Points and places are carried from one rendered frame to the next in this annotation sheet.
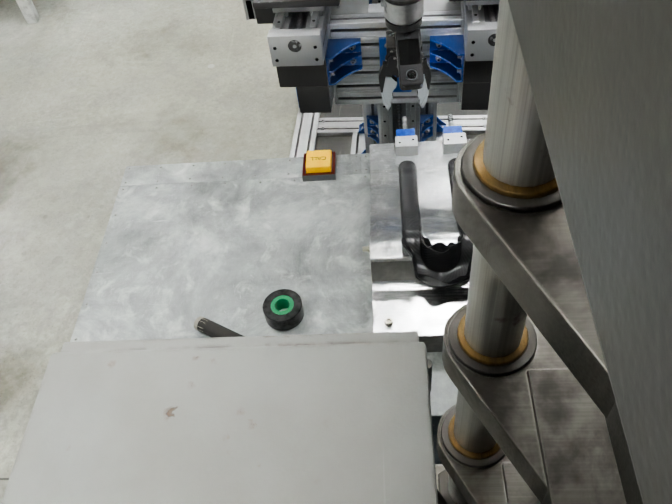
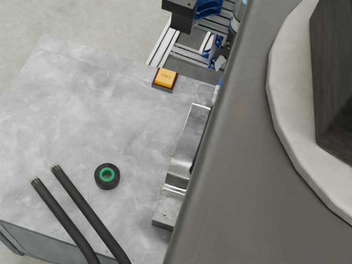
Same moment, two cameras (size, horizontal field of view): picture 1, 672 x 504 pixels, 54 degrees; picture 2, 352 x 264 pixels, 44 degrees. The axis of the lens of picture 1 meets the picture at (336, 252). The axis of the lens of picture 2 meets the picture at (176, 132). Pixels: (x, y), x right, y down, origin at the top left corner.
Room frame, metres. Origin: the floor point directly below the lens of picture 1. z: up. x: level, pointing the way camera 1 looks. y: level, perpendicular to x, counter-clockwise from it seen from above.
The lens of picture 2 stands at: (0.27, -0.07, 2.13)
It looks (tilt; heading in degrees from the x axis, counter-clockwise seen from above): 62 degrees down; 0
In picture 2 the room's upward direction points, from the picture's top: 11 degrees clockwise
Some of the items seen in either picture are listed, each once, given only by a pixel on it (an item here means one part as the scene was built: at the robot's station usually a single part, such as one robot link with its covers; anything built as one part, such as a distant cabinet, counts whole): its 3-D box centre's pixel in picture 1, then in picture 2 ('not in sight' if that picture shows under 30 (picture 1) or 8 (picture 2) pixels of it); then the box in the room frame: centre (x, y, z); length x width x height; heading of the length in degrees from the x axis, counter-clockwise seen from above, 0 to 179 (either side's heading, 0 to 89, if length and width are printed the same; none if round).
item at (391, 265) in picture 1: (434, 230); (216, 158); (0.88, -0.21, 0.87); 0.50 x 0.26 x 0.14; 172
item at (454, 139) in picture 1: (452, 133); not in sight; (1.14, -0.30, 0.89); 0.13 x 0.05 x 0.05; 172
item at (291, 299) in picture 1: (283, 309); (107, 176); (0.77, 0.12, 0.82); 0.08 x 0.08 x 0.04
